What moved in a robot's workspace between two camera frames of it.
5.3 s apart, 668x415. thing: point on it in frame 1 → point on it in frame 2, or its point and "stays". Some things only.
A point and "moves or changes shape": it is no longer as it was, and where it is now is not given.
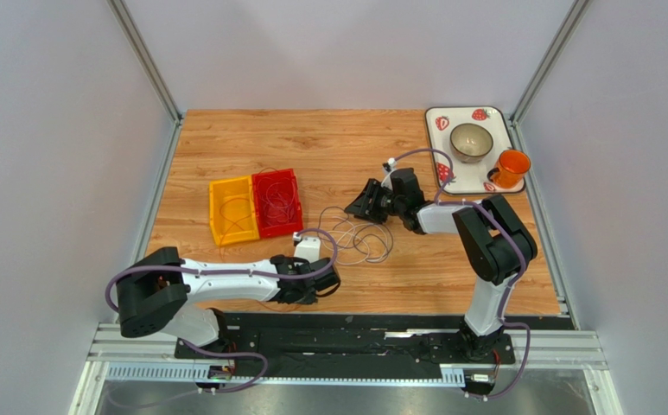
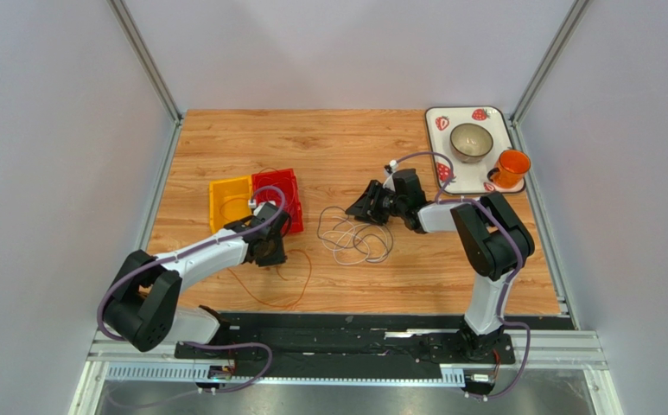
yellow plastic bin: (232, 210) stays
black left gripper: (311, 298) → (277, 258)
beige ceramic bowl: (470, 143) stays
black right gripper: (376, 200) stays
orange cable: (235, 210) moves or changes shape
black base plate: (266, 345) stays
